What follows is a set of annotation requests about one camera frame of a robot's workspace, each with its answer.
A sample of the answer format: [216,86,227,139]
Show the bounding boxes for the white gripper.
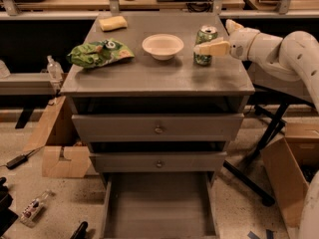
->
[193,19,260,61]

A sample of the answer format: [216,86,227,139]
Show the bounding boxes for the green soda can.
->
[193,25,218,66]

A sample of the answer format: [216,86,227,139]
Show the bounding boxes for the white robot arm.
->
[193,20,319,239]

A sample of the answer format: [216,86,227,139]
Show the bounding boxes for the grey drawer cabinet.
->
[60,11,256,239]

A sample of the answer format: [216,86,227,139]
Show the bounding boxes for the grey middle drawer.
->
[90,151,226,173]

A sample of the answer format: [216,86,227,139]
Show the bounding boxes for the grey drawer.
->
[72,114,243,143]
[90,151,226,173]
[101,172,219,239]

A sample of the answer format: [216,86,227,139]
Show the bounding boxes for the green rice chip bag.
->
[67,38,135,69]

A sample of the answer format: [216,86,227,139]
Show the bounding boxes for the grey top drawer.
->
[72,114,243,143]

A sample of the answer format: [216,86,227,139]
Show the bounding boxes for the grey bottom drawer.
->
[101,172,219,239]

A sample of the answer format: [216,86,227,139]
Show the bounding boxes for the white paper bowl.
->
[142,34,184,61]

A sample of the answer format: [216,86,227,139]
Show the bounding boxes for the black folding table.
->
[223,62,315,206]

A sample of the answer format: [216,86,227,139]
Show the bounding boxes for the yellow sponge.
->
[99,16,128,31]

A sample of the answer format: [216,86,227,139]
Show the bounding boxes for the cardboard box right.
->
[261,122,319,227]

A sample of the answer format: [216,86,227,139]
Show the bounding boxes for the clear bottle on shelf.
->
[47,56,63,81]

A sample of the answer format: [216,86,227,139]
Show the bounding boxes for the wooden cutout board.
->
[42,145,91,178]

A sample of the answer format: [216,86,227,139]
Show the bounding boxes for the black screwdriver on floor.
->
[6,148,40,170]

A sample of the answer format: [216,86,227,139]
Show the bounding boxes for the clear plastic bottle on floor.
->
[20,189,55,227]

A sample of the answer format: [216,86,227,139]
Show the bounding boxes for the black cable coil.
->
[184,0,213,14]

